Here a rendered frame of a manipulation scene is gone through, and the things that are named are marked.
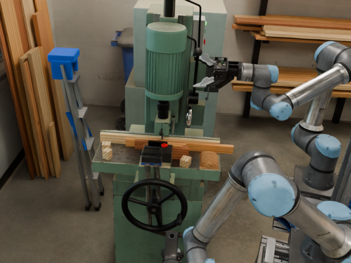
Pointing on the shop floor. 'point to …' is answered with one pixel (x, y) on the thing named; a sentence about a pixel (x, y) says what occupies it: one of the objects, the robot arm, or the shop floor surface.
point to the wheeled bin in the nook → (128, 54)
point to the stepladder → (69, 62)
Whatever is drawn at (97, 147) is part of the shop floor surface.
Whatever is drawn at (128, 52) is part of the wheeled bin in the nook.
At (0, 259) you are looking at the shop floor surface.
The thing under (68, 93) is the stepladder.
